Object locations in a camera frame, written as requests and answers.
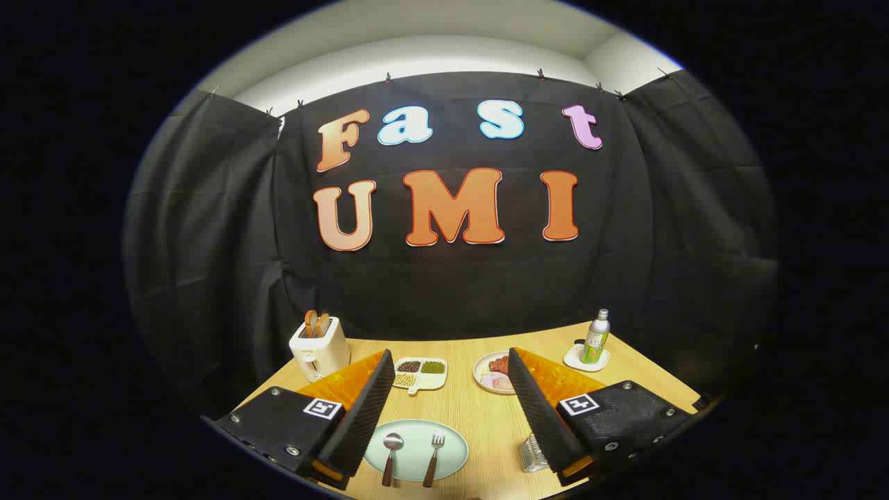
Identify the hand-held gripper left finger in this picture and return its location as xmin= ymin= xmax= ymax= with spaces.
xmin=201 ymin=349 xmax=397 ymax=490

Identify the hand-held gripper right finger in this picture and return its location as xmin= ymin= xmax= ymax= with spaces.
xmin=507 ymin=347 xmax=699 ymax=487

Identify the wooden handled metal spoon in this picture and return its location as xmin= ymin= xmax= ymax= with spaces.
xmin=381 ymin=433 xmax=404 ymax=487

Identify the wooden handled metal fork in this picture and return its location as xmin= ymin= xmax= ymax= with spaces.
xmin=423 ymin=429 xmax=447 ymax=488

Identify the light blue round plate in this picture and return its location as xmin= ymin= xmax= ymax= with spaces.
xmin=363 ymin=419 xmax=470 ymax=483

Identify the white square coaster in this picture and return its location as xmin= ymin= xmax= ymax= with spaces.
xmin=563 ymin=340 xmax=611 ymax=372

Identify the cream white toaster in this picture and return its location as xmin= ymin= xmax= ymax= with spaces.
xmin=289 ymin=317 xmax=351 ymax=383

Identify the beige round dinner plate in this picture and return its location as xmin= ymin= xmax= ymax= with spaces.
xmin=473 ymin=350 xmax=518 ymax=395

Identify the white divided snack tray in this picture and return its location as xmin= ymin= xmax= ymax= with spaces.
xmin=392 ymin=357 xmax=449 ymax=396

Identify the green label metal bottle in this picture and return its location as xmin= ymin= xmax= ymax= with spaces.
xmin=581 ymin=309 xmax=611 ymax=365

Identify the black backdrop cloth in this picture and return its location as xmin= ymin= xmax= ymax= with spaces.
xmin=124 ymin=69 xmax=779 ymax=417

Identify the metal wire cutlery basket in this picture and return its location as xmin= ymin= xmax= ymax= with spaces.
xmin=519 ymin=433 xmax=551 ymax=474

